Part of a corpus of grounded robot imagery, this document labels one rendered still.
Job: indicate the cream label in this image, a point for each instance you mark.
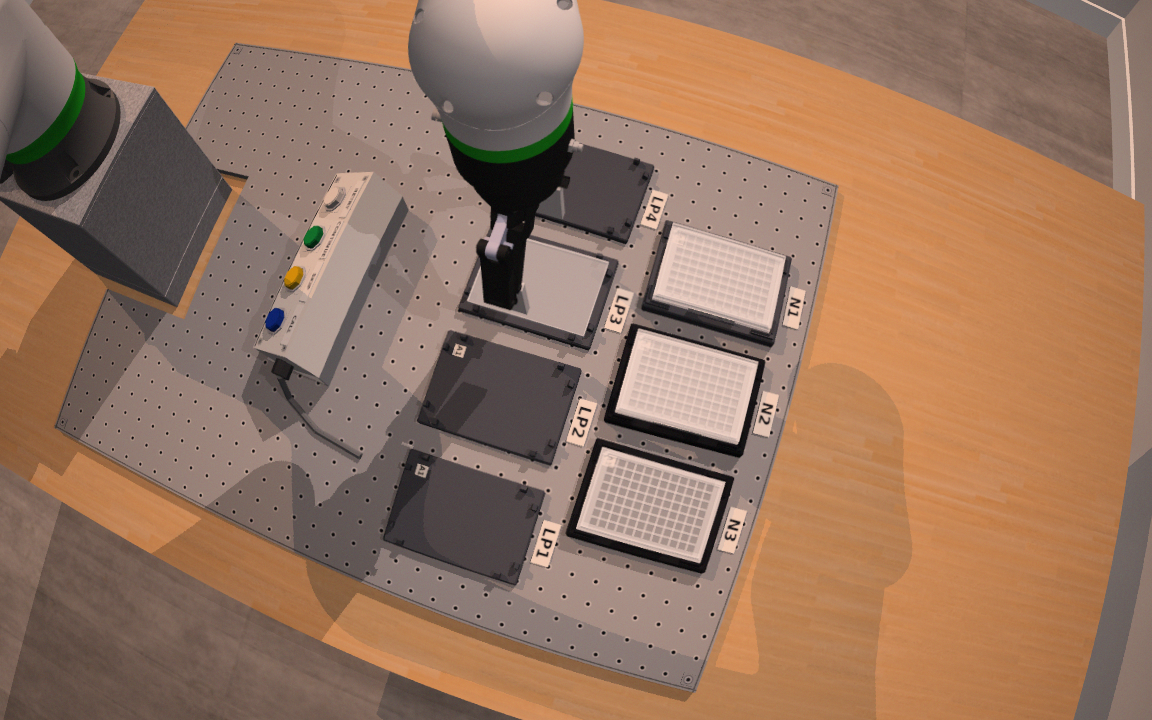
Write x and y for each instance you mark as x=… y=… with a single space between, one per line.
x=732 y=530
x=545 y=543
x=794 y=308
x=618 y=310
x=654 y=209
x=581 y=422
x=765 y=414

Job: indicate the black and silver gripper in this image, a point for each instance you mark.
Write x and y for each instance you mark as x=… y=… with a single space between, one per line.
x=499 y=273

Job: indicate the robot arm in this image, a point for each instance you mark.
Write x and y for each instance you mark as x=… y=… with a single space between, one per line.
x=488 y=66

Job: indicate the white button panel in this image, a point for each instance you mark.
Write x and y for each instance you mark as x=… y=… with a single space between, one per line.
x=321 y=297

